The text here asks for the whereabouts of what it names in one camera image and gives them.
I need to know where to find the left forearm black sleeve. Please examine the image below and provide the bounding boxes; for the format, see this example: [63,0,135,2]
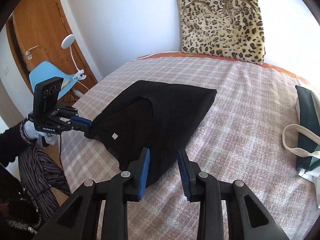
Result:
[1,120,39,167]

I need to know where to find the black t-shirt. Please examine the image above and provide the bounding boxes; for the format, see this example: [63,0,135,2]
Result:
[85,80,217,186]

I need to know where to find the folded floral white clothes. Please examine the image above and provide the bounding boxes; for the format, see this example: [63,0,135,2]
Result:
[296,157,319,208]

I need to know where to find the white clip lamp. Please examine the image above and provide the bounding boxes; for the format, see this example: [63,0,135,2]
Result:
[61,34,87,81]

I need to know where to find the left gloved hand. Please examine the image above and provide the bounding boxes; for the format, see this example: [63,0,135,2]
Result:
[23,120,57,145]

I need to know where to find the wooden door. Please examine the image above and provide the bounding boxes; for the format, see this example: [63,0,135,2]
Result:
[6,0,98,93]

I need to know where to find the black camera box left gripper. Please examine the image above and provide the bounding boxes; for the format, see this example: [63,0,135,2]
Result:
[33,77,63,119]

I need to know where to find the cream and green tote bag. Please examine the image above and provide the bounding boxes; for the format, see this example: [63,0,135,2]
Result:
[282,85,319,158]

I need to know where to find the leopard print cushion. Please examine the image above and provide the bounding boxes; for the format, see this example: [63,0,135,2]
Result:
[177,0,265,64]

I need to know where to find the grey striped trousers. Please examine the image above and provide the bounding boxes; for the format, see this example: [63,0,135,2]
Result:
[18,144,72,222]

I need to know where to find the light blue chair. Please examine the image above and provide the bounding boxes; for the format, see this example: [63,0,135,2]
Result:
[28,60,87,100]

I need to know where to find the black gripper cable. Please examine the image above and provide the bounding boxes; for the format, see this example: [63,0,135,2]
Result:
[58,133,64,170]

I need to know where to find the pink plaid blanket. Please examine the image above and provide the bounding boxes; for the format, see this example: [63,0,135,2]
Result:
[61,56,319,239]

